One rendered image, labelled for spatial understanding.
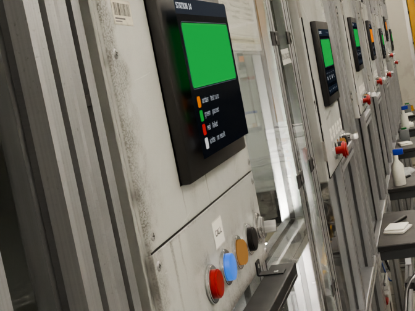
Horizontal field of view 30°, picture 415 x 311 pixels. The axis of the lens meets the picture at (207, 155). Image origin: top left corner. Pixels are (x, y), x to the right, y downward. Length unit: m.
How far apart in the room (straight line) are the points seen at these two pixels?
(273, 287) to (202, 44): 0.31
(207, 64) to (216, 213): 0.16
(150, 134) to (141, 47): 0.08
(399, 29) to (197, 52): 8.71
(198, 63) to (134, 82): 0.13
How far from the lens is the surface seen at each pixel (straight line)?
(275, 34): 1.44
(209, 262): 0.81
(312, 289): 1.49
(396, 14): 9.49
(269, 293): 0.92
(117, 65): 0.65
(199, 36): 0.82
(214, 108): 0.83
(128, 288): 0.63
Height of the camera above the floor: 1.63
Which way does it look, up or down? 6 degrees down
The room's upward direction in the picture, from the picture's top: 11 degrees counter-clockwise
